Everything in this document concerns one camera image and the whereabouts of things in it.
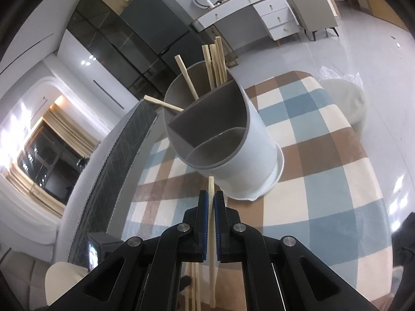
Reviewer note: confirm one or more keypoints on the bunch of wooden chopsticks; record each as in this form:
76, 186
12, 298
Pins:
213, 64

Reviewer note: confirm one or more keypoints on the clear plastic bag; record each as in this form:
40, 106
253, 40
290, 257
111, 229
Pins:
340, 74

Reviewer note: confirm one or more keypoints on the dark grey fridge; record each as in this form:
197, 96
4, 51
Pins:
152, 26

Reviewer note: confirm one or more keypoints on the yellow door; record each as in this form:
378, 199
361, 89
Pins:
382, 6

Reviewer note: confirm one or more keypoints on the cream cushion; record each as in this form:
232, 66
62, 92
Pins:
64, 285

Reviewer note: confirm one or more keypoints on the white wardrobe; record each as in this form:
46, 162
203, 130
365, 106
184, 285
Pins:
97, 71

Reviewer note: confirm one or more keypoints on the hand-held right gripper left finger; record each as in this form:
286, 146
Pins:
203, 226

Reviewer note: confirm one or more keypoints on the grey bed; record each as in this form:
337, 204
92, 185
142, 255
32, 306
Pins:
113, 168

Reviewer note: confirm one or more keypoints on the cardboard box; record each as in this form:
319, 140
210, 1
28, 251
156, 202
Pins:
129, 1

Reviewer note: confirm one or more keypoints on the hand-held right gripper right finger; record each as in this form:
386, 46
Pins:
219, 226

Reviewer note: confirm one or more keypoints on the beige curtain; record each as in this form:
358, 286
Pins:
29, 191
71, 126

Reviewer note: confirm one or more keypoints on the white bottle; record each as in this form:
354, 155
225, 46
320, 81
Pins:
210, 4

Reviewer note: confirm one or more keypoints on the white divided utensil holder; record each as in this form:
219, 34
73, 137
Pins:
256, 155

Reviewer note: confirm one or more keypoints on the dark glass cabinet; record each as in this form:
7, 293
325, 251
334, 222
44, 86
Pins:
107, 39

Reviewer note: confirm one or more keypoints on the white round pouf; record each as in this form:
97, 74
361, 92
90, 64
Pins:
343, 100

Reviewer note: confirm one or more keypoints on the dark cloth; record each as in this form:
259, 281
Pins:
407, 256

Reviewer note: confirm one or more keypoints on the white dressing table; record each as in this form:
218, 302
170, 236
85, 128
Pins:
275, 16

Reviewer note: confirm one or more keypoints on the grey nightstand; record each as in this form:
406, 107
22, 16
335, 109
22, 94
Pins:
311, 9

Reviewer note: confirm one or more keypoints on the dark window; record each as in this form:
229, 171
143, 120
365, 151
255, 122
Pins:
48, 168

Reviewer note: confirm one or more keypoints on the wooden chopstick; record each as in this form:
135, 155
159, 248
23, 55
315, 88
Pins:
211, 188
189, 294

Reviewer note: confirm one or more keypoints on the checked tablecloth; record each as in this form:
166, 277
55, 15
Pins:
324, 168

